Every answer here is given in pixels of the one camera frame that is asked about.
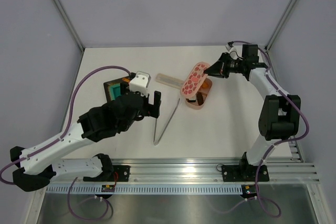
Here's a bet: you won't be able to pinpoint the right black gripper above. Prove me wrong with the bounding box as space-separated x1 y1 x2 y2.
205 52 246 79

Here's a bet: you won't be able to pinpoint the orange chicken drumstick toy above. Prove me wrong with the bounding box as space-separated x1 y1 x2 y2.
202 82 210 89

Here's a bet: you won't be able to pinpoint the pink lunch box base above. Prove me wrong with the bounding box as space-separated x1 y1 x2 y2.
185 78 212 110

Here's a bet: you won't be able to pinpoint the pink lunch box lid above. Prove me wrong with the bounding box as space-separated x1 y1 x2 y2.
181 61 210 99

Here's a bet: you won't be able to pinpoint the metal tongs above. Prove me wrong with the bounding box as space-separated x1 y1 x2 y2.
153 98 181 146

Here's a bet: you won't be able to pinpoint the brown sea cucumber toy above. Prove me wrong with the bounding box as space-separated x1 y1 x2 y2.
196 93 206 106

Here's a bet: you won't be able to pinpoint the white rice ball toy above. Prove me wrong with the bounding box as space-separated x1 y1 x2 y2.
187 97 197 103

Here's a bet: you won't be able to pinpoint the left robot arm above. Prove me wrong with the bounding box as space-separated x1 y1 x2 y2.
10 91 161 192

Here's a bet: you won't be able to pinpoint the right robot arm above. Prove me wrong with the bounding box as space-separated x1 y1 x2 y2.
205 41 301 182

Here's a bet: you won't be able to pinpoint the black teal food tray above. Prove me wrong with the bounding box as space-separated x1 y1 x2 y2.
103 76 130 102

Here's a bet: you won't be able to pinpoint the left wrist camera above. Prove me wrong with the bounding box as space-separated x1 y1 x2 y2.
129 71 151 97

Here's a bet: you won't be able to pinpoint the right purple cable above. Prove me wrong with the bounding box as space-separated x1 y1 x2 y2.
209 40 310 218

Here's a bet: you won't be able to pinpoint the purple cable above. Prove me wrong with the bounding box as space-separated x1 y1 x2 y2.
0 65 134 221
209 40 310 218

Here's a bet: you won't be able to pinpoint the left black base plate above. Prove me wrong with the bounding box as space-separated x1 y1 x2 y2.
83 165 131 182

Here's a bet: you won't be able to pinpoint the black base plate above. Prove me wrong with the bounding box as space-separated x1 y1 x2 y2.
219 164 270 183
83 165 131 182

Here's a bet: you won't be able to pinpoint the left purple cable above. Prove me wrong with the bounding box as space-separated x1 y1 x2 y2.
0 65 134 221

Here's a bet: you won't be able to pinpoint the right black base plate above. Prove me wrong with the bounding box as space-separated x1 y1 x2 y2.
219 164 270 183

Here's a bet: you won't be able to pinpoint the white slotted cable duct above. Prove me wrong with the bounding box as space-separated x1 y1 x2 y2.
46 184 243 195

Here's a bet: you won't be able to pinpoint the aluminium mounting rail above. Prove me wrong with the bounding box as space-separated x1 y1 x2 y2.
112 158 320 184

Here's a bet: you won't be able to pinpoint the right frame post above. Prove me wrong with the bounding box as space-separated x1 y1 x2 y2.
265 0 299 52

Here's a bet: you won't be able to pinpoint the frame post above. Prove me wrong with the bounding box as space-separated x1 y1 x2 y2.
265 0 299 52
51 0 85 55

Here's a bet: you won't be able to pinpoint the left frame post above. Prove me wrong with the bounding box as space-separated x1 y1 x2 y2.
51 0 85 55

